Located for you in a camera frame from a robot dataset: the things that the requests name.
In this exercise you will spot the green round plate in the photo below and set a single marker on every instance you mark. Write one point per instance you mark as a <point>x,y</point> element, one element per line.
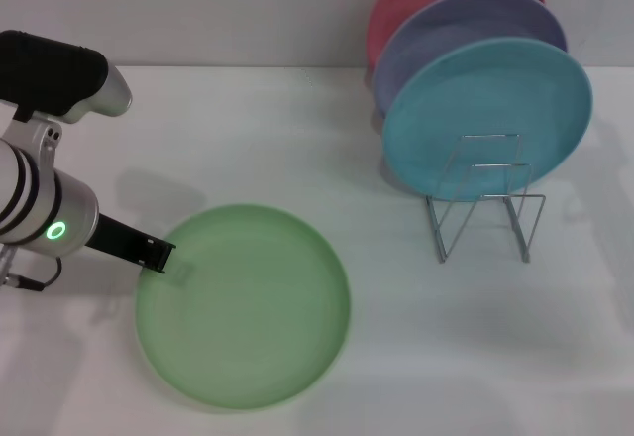
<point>247,312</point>

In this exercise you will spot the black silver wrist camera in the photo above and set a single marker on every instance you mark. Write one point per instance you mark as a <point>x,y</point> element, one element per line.
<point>54,74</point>

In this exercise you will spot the purple round plate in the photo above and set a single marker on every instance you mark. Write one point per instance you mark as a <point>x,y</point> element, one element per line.
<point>460,25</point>

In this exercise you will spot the blue round plate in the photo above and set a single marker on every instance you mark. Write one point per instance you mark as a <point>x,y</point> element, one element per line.
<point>475,104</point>

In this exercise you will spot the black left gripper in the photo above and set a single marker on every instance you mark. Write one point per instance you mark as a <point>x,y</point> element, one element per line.
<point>121,239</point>

